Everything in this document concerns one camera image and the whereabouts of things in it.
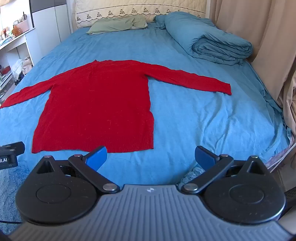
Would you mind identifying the orange toy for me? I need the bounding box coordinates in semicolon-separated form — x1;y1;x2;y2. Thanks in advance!
11;25;25;37

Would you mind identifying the beige curtain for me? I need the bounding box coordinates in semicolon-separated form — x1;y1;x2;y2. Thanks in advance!
209;0;296;130

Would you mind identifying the white and grey wardrobe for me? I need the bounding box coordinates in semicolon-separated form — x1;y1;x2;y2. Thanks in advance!
30;0;72;66

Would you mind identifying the cream quilted headboard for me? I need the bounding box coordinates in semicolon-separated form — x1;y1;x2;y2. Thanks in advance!
76;0;207;29

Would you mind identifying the folded blue duvet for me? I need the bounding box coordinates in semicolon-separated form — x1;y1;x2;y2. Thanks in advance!
154;11;253;66

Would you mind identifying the pink basket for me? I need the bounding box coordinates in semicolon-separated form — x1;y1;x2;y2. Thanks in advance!
14;19;29;32

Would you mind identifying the green pillow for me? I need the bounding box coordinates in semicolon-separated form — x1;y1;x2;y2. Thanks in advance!
87;15;148;35

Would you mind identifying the white shelf unit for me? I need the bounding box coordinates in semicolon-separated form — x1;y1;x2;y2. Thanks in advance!
0;28;43;105

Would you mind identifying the bed with blue sheet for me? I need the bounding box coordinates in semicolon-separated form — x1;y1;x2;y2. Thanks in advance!
0;22;292;186

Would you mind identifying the white bag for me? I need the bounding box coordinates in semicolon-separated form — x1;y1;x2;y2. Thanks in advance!
11;59;24;79

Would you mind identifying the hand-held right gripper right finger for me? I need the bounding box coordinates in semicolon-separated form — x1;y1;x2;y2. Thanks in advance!
181;146;270;194

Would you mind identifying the red knit sweater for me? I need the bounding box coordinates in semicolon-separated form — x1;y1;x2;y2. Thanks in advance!
0;60;232;154

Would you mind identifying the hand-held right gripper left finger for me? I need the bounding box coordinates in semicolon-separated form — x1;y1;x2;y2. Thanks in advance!
36;146;120;194

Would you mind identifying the patterned mattress edge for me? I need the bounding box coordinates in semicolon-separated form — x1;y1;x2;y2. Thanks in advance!
266;137;296;172

